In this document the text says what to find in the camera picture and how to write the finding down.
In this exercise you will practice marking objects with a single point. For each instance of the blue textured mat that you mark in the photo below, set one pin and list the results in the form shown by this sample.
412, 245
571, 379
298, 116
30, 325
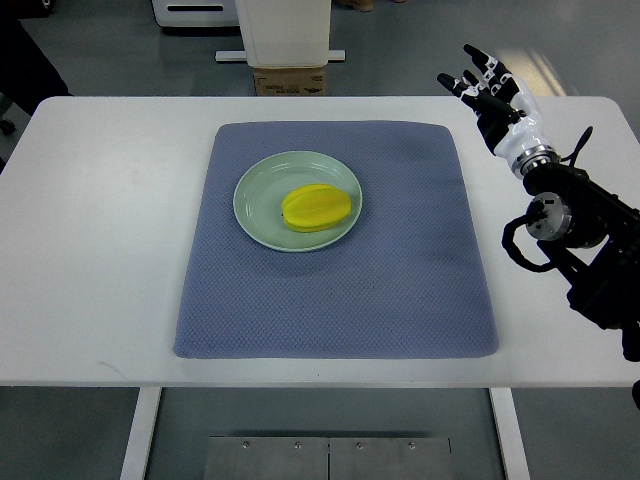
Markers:
403, 281

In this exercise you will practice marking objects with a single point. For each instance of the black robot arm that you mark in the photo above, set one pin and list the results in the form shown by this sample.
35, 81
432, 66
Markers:
588, 235

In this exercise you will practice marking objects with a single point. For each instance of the cardboard box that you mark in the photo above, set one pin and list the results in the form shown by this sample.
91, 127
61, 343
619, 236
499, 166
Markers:
289, 82

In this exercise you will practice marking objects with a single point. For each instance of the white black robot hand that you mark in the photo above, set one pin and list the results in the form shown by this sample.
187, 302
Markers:
508, 117

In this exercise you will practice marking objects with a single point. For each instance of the left white table leg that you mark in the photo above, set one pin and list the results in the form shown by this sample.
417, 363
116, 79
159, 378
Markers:
141, 434

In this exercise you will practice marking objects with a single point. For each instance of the white machine base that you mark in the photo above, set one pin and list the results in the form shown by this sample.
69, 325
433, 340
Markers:
194, 13

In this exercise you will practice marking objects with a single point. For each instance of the white column stand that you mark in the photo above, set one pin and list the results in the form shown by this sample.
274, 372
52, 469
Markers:
283, 34

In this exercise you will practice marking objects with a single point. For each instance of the light green plate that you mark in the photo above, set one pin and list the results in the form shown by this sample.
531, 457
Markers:
261, 189

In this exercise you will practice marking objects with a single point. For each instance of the yellow starfruit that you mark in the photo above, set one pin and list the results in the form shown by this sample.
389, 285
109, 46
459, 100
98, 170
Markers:
315, 207

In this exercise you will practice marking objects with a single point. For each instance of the white table leg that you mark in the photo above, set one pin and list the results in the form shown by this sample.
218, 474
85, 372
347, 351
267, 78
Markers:
141, 434
508, 431

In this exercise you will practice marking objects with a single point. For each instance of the metal base plate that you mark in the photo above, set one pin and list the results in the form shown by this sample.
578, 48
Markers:
329, 458

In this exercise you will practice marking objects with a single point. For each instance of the right white table leg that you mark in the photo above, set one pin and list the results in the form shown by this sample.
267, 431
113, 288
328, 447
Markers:
508, 431

